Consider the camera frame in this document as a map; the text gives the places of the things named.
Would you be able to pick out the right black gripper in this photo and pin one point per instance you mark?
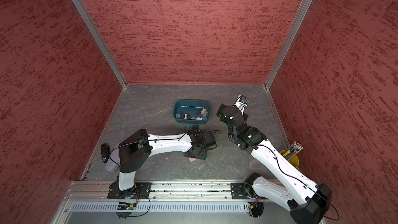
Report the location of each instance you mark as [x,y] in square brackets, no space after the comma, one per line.
[219,112]

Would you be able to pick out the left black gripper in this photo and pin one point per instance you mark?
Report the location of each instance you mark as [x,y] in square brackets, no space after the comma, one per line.
[203,155]

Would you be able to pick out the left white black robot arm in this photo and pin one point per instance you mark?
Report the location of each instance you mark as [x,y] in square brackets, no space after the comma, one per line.
[131,154]

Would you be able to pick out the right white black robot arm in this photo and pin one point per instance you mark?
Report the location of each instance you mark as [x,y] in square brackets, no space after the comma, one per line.
[306,201]

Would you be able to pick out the teal plastic storage box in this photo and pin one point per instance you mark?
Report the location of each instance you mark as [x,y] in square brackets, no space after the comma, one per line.
[193,108]

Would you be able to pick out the yellow pencil cup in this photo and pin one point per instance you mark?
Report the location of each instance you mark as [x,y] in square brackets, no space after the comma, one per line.
[291,154]

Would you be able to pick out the lavender cloth at left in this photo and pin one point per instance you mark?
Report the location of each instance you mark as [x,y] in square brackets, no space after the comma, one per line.
[112,165]

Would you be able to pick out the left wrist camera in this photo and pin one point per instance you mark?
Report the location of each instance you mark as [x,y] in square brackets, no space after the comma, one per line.
[208,140]

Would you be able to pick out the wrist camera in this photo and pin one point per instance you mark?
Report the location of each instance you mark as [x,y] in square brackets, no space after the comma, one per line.
[241,102]
[208,140]

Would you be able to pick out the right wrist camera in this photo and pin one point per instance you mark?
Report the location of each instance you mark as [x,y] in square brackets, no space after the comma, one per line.
[241,102]

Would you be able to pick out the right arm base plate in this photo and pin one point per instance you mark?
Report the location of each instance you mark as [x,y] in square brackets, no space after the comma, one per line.
[242,191]

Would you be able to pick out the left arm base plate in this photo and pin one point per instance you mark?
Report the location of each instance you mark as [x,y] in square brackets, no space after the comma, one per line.
[138,191]

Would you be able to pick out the black device on left wall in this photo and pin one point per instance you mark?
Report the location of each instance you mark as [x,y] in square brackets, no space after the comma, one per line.
[105,152]

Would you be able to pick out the perforated cable tray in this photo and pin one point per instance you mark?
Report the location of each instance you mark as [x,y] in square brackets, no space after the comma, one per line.
[162,207]

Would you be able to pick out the aluminium front rail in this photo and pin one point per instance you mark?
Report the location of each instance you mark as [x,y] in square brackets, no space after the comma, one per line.
[200,191]

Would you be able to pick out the left aluminium corner post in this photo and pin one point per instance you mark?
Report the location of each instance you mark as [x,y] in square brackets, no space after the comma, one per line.
[85,15]

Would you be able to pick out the aluminium corner post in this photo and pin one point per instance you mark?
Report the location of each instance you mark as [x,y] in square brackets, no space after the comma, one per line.
[85,15]
[297,21]

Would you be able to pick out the right aluminium corner post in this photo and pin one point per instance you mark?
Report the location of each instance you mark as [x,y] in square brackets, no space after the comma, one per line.
[297,21]

